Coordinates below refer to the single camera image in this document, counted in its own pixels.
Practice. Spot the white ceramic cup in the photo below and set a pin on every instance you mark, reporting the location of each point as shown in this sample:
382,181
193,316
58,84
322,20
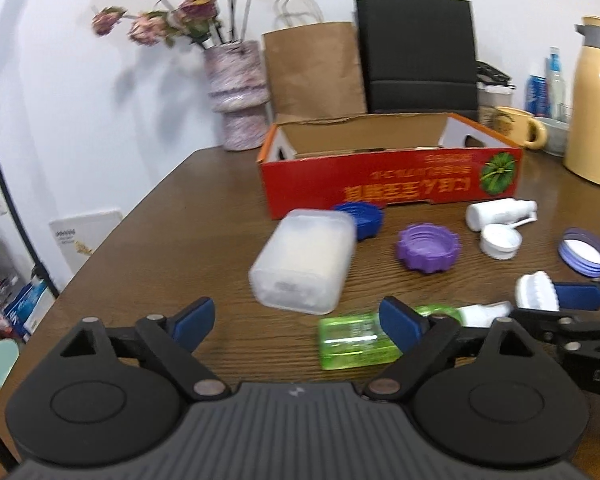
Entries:
556,136

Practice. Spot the dried pink flower bouquet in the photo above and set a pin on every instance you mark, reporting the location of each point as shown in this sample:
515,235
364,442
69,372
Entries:
201,22

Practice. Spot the clear glass bottle blue label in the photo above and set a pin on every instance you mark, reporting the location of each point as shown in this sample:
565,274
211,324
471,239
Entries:
556,86

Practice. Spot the black paper bag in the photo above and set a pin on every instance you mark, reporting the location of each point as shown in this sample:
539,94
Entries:
418,56

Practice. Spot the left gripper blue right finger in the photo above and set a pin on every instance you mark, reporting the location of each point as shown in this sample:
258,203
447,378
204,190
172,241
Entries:
405,325

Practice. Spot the translucent white plastic box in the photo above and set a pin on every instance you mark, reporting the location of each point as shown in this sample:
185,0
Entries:
304,264

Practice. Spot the brown paper bag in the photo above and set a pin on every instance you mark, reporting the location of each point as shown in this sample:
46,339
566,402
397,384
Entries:
313,66

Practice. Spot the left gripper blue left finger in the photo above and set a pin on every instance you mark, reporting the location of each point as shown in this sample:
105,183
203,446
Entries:
187,328

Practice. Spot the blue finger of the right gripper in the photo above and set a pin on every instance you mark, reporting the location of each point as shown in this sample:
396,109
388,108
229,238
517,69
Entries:
578,296

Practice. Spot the yellow bear mug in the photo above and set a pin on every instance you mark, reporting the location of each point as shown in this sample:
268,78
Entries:
520,127

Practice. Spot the black light stand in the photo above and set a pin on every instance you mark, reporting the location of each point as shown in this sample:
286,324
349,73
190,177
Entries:
39,268

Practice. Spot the purple rimmed jar lid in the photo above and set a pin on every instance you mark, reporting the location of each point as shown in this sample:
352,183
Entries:
580,250

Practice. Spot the white nasal spray bottle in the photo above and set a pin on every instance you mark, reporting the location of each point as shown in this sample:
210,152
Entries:
506,211

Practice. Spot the blue soda can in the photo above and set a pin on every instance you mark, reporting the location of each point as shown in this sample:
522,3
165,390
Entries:
536,101

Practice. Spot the white ridged jar lid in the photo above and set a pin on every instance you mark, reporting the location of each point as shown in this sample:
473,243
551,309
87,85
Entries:
536,291

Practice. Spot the white book by wall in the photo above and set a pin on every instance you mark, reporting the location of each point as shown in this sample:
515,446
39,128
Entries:
79,236

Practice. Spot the blue plastic bottle cap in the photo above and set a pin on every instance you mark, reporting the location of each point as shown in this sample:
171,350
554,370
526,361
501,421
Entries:
368,218

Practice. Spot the small white ridged lid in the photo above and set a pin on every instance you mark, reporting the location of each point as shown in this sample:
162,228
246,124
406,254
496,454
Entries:
499,241

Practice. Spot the green spray bottle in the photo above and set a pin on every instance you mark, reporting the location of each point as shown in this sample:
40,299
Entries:
358,340

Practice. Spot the purple plastic bottle cap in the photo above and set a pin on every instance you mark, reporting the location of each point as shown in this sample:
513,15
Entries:
428,248

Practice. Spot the cream thermos jug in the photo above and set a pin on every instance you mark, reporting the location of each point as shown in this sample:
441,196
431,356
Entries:
583,145

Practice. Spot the clear jar with black lid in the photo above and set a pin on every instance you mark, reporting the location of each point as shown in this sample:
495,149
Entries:
495,89

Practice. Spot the red cardboard box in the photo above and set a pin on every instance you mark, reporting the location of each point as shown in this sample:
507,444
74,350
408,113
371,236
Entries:
387,159

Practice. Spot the pink speckled ceramic vase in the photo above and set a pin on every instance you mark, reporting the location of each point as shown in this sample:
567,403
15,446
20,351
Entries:
238,92

